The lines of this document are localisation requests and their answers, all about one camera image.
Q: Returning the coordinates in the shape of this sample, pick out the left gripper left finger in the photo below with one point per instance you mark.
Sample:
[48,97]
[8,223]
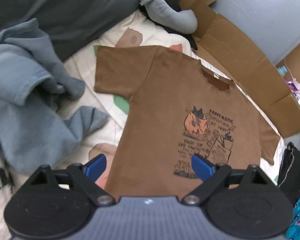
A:
[83,178]

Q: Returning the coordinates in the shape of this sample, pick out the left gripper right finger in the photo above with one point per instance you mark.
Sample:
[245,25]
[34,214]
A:
[213,177]

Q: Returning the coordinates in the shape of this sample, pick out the brown t-shirt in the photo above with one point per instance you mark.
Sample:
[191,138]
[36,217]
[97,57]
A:
[176,109]

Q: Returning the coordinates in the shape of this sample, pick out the white fuzzy spotted blanket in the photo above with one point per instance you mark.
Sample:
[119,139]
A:
[10,182]

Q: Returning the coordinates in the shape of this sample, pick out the grey-blue sweatshirt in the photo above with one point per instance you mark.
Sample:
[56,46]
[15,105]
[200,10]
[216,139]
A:
[32,82]

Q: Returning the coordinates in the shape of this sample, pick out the white purple refill pouch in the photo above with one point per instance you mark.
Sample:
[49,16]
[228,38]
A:
[294,87]

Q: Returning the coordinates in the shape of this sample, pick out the detergent bottle teal cap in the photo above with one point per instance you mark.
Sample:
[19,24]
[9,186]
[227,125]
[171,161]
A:
[282,70]

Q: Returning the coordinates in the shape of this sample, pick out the flattened cardboard box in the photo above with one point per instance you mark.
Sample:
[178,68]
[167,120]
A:
[236,55]

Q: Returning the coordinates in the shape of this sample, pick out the upright cardboard sheet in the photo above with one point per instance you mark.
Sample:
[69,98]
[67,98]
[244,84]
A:
[297,60]

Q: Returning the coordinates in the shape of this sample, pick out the grey neck pillow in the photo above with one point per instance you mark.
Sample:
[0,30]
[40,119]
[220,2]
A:
[159,11]

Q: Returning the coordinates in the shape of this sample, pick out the cream bear print bedsheet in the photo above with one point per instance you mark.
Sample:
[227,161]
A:
[134,31]

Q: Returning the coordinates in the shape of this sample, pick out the dark grey pillow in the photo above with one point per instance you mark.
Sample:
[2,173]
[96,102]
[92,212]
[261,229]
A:
[70,24]

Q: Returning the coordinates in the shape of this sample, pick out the grey plastic-wrapped mattress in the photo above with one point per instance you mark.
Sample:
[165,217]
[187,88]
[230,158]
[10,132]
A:
[273,25]

